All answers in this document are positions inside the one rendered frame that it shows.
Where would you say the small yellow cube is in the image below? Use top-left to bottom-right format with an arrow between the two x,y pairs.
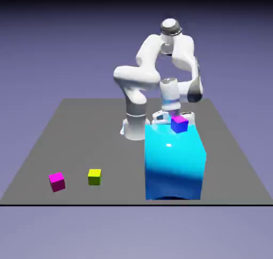
87,168 -> 102,187

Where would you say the small magenta cube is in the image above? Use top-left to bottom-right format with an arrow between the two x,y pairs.
48,172 -> 66,193

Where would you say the large blue box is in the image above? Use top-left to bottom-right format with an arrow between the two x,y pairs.
144,122 -> 207,201

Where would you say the small blue cube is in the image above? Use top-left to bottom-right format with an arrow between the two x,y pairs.
170,115 -> 189,134

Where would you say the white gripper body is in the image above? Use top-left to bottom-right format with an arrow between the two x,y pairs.
151,111 -> 196,126

